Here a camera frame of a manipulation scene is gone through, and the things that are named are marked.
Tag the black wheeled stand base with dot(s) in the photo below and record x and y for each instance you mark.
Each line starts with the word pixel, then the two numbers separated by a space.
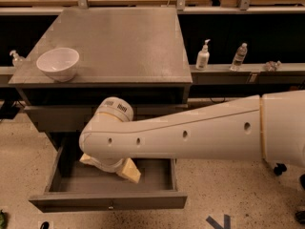
pixel 279 169

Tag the white pump lotion bottle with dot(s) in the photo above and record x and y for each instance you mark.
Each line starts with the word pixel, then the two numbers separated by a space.
pixel 203 56

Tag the crumpled clear plastic wrap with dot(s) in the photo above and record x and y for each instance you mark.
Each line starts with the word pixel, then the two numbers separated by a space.
pixel 272 66

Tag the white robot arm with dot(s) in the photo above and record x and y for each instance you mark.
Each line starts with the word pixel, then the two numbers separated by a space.
pixel 269 127

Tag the grey drawer cabinet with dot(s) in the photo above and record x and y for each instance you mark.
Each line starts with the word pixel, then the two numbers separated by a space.
pixel 135 54

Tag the open grey middle drawer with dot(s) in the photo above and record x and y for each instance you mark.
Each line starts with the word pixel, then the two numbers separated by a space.
pixel 77 187

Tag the clear plastic water bottle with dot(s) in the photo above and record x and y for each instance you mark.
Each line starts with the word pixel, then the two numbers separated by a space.
pixel 239 57

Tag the white ceramic bowl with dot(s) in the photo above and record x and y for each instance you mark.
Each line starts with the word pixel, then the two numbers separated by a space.
pixel 59 64

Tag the clear pump sanitizer bottle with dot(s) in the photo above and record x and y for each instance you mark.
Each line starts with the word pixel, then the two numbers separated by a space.
pixel 17 60

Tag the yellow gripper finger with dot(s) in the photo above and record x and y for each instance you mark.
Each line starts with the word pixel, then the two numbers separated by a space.
pixel 85 159
pixel 129 171

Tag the grey top drawer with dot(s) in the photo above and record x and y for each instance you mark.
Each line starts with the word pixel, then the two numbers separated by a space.
pixel 73 118

